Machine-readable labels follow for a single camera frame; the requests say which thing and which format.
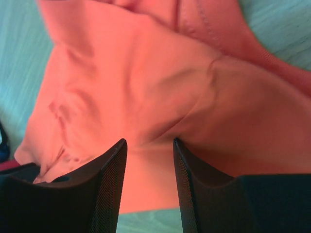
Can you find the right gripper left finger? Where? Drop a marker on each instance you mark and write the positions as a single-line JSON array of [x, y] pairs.
[[86, 200]]

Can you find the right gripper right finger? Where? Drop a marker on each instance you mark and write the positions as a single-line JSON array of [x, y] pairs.
[[211, 201]]

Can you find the orange t-shirt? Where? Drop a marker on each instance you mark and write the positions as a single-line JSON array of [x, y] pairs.
[[151, 71]]

